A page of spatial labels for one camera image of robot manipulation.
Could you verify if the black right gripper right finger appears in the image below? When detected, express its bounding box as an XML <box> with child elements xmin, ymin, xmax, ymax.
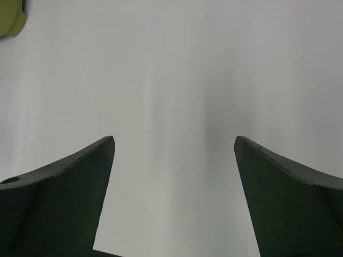
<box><xmin>234</xmin><ymin>136</ymin><xmax>342</xmax><ymax>256</ymax></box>

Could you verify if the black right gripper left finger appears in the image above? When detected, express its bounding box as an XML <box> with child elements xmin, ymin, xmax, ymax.
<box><xmin>1</xmin><ymin>136</ymin><xmax>115</xmax><ymax>256</ymax></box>

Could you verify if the olive green plastic bin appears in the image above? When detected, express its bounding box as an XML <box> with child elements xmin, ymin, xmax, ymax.
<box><xmin>0</xmin><ymin>0</ymin><xmax>27</xmax><ymax>37</ymax></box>

